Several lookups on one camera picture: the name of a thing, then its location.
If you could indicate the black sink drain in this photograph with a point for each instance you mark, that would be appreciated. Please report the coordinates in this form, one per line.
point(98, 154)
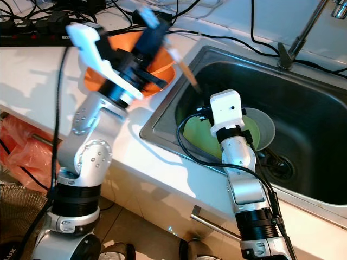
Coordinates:
point(284, 165)

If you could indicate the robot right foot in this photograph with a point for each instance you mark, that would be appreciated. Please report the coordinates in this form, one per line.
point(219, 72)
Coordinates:
point(195, 252)

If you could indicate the orange plastic bag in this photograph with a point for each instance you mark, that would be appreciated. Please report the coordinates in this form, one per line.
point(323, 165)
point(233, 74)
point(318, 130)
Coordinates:
point(27, 151)

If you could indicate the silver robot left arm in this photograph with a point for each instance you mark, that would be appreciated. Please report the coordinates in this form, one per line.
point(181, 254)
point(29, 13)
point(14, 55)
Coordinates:
point(87, 157)

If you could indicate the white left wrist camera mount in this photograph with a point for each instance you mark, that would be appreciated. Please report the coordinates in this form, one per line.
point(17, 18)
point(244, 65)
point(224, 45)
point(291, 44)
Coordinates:
point(92, 49)

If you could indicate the stainless steel sink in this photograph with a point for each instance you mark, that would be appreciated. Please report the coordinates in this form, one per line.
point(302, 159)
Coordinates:
point(303, 97)

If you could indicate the black power strip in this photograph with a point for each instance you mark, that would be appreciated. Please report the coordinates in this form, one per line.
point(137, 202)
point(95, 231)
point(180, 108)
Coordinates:
point(32, 38)

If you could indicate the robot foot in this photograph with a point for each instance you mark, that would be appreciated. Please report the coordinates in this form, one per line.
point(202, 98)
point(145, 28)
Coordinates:
point(119, 253)
point(195, 252)

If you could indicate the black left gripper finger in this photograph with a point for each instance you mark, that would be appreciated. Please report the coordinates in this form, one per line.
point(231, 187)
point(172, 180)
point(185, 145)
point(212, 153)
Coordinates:
point(150, 35)

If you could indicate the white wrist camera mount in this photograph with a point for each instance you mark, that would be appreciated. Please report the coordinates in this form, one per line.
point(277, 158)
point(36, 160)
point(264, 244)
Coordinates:
point(226, 108)
point(92, 49)

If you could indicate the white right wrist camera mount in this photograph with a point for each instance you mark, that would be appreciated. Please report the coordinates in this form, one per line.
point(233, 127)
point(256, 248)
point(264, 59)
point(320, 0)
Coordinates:
point(226, 108)

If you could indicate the dark metal faucet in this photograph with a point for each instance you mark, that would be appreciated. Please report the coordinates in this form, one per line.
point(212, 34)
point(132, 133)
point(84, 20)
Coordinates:
point(284, 54)

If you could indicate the large black power brick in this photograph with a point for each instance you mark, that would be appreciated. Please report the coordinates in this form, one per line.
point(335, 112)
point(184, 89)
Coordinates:
point(78, 5)

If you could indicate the green plastic plate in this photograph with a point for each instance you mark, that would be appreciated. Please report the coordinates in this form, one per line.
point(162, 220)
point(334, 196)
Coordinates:
point(200, 135)

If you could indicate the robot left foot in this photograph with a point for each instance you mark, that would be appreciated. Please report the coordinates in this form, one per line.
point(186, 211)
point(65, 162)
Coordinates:
point(119, 253)

